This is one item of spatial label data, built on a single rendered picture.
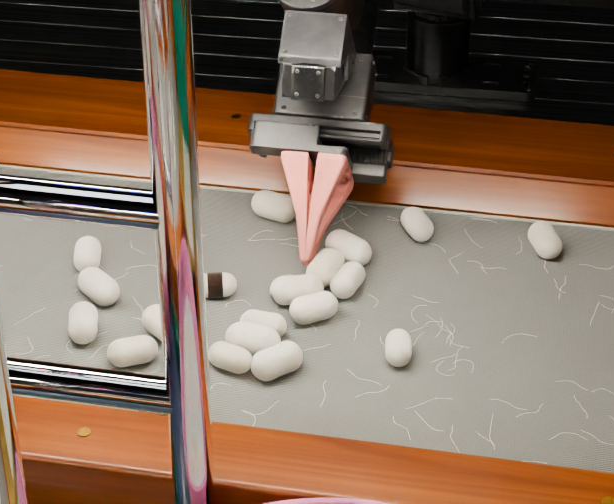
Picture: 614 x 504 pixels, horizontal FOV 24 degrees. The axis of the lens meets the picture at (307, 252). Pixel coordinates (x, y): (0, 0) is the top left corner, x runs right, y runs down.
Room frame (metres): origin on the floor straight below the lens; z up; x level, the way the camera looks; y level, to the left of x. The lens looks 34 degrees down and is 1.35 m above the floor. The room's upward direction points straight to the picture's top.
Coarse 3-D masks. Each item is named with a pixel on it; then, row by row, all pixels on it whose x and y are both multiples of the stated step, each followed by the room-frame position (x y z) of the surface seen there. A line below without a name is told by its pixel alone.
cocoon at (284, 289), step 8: (280, 280) 0.83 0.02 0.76; (288, 280) 0.83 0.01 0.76; (296, 280) 0.83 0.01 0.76; (304, 280) 0.83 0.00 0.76; (312, 280) 0.83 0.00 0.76; (320, 280) 0.84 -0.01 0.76; (272, 288) 0.83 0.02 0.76; (280, 288) 0.83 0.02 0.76; (288, 288) 0.83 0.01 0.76; (296, 288) 0.83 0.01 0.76; (304, 288) 0.83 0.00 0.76; (312, 288) 0.83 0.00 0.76; (320, 288) 0.83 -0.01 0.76; (272, 296) 0.83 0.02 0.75; (280, 296) 0.82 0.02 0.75; (288, 296) 0.82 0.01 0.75; (296, 296) 0.82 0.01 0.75; (280, 304) 0.83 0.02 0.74; (288, 304) 0.83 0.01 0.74
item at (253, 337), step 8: (232, 328) 0.78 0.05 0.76; (240, 328) 0.78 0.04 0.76; (248, 328) 0.78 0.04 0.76; (256, 328) 0.78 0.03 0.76; (264, 328) 0.78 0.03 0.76; (272, 328) 0.78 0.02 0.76; (232, 336) 0.77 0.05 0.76; (240, 336) 0.77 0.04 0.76; (248, 336) 0.77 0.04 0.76; (256, 336) 0.77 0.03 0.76; (264, 336) 0.77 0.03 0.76; (272, 336) 0.77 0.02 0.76; (240, 344) 0.77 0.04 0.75; (248, 344) 0.77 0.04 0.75; (256, 344) 0.77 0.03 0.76; (264, 344) 0.77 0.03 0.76; (272, 344) 0.77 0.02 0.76; (256, 352) 0.77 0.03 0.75
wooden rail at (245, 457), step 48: (48, 432) 0.67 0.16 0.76; (96, 432) 0.67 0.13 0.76; (144, 432) 0.67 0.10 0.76; (240, 432) 0.67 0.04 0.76; (288, 432) 0.67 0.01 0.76; (48, 480) 0.64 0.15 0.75; (96, 480) 0.64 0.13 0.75; (144, 480) 0.63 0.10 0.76; (240, 480) 0.63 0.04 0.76; (288, 480) 0.63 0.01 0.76; (336, 480) 0.63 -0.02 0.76; (384, 480) 0.63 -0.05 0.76; (432, 480) 0.63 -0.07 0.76; (480, 480) 0.63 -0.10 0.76; (528, 480) 0.63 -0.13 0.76; (576, 480) 0.63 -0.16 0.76
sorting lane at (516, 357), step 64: (256, 192) 0.98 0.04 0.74; (0, 256) 0.89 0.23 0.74; (64, 256) 0.89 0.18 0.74; (128, 256) 0.89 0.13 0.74; (256, 256) 0.89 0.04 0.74; (384, 256) 0.89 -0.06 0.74; (448, 256) 0.89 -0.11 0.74; (512, 256) 0.89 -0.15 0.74; (576, 256) 0.89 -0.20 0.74; (64, 320) 0.81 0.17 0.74; (128, 320) 0.81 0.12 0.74; (384, 320) 0.81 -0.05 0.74; (448, 320) 0.81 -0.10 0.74; (512, 320) 0.81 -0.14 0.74; (576, 320) 0.81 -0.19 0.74; (256, 384) 0.74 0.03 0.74; (320, 384) 0.74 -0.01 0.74; (384, 384) 0.74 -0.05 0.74; (448, 384) 0.74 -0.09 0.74; (512, 384) 0.74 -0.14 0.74; (576, 384) 0.74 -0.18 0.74; (448, 448) 0.68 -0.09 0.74; (512, 448) 0.68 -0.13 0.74; (576, 448) 0.68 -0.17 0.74
